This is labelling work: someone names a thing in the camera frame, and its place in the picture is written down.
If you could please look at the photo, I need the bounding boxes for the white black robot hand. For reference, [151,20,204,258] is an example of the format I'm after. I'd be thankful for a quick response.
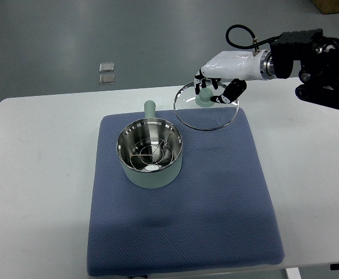
[194,50,275,104]

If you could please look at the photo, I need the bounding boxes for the glass lid green knob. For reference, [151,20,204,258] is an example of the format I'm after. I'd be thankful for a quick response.
[173,81,239,131]

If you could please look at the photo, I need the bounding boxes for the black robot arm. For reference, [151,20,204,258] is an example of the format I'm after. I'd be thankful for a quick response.
[266,28,339,110]

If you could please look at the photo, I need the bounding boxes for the green steel pot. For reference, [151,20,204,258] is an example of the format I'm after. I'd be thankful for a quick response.
[116,100,183,189]

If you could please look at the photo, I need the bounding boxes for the brown cardboard box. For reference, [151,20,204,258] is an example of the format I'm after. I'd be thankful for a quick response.
[312,0,339,15]

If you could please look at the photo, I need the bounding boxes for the upper metal floor plate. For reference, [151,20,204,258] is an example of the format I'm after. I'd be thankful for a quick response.
[99,62,115,73]

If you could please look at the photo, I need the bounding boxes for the blue textured mat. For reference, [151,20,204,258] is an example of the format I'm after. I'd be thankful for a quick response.
[87,110,284,277]

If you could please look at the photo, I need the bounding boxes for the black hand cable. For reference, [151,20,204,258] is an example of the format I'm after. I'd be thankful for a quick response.
[226,24,280,55]

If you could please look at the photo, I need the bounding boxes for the wire steaming rack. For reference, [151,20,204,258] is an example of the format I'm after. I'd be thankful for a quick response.
[129,138,174,171]

